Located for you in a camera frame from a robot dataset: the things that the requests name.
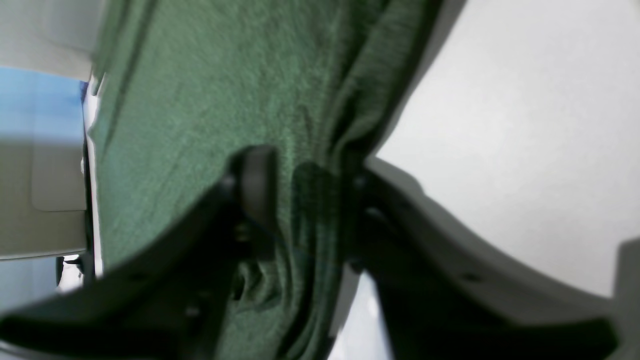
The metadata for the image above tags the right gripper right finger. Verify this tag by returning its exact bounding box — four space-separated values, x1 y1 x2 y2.
350 161 621 360

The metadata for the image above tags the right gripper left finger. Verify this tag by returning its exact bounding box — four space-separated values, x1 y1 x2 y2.
1 145 278 360

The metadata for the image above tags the green long-sleeve T-shirt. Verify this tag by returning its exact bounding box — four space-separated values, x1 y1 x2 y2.
90 0 438 360

